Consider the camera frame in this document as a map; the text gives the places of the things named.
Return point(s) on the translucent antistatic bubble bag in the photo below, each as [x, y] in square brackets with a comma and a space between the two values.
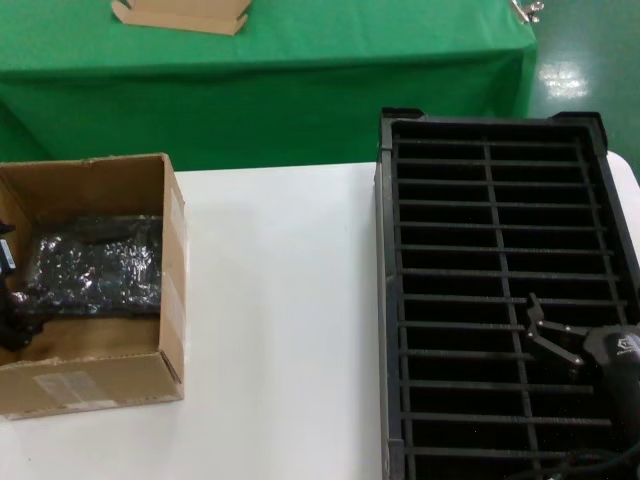
[100, 270]

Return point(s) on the brown cardboard box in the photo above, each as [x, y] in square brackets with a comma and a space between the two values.
[90, 380]

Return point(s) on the green tablecloth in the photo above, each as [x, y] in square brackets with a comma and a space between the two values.
[300, 75]

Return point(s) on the silver metal binder clip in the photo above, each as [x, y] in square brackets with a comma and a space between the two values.
[524, 11]

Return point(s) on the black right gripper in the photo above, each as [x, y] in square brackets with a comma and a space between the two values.
[620, 360]

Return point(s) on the black slotted plastic container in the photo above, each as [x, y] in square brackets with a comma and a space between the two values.
[390, 250]

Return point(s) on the flat folded cardboard piece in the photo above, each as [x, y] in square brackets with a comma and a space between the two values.
[175, 15]

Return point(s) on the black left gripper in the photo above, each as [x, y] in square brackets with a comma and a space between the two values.
[5, 235]

